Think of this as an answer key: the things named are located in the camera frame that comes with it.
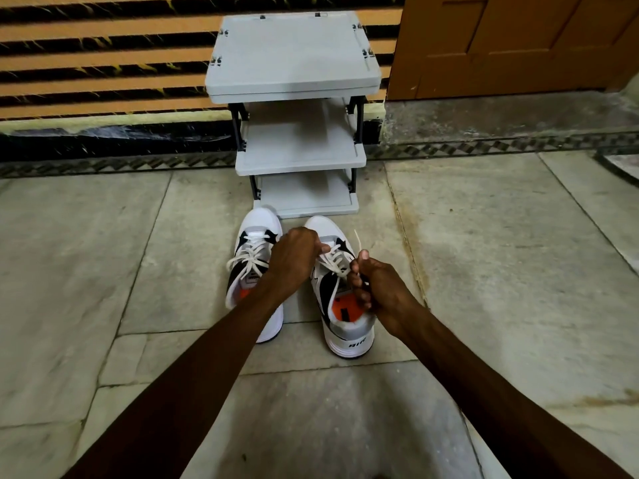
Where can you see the person's right hand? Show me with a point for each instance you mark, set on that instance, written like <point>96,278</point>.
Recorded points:
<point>387,294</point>

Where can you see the person's left hand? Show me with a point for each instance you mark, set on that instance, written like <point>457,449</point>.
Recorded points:
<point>292,259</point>

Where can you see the person's right thumb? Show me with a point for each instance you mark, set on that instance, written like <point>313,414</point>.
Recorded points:
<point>364,260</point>

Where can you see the person's left fingers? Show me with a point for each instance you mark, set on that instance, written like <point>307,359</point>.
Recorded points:
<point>314,241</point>

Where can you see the white black sneaker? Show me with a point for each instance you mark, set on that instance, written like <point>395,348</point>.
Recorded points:
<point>349,334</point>
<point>249,274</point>

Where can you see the person's right forearm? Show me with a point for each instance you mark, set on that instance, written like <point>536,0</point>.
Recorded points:
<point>489,404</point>

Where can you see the person's left forearm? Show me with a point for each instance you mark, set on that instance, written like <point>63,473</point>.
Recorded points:
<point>199,384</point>

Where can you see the grey three-tier shoe rack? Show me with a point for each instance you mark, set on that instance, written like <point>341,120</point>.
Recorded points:
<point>292,54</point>

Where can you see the brown wooden door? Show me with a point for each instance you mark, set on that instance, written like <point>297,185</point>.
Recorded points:
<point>499,44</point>

